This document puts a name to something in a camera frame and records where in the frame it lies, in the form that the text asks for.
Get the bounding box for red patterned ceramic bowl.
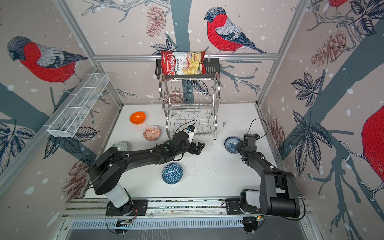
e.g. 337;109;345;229
143;126;162;142

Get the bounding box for red cassava chips bag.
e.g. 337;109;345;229
161;51;207;76

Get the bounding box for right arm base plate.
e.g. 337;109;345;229
224;198;263;215

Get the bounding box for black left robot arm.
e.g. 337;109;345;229
88;132;206;216

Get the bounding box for green patterned ceramic bowl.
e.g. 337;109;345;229
111;141;128;152

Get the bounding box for stainless steel dish rack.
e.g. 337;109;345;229
159;72;221;140

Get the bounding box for blue floral ceramic bowl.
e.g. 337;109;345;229
224;137;241;154

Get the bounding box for black wall basket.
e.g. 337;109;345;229
155;58;220;79

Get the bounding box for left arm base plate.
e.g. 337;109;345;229
106;199;149;217

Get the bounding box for aluminium mounting rail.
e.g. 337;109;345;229
64;196;310;220

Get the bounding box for orange plastic bowl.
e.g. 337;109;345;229
130;112;146;125

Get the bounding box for blue geometric upturned bowl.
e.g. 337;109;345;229
162;163;184;185

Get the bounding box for white wire mesh shelf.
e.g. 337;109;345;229
48;73;110;138

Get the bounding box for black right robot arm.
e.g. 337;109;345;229
236;134;301;220

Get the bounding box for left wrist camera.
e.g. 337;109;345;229
187;125;196;143

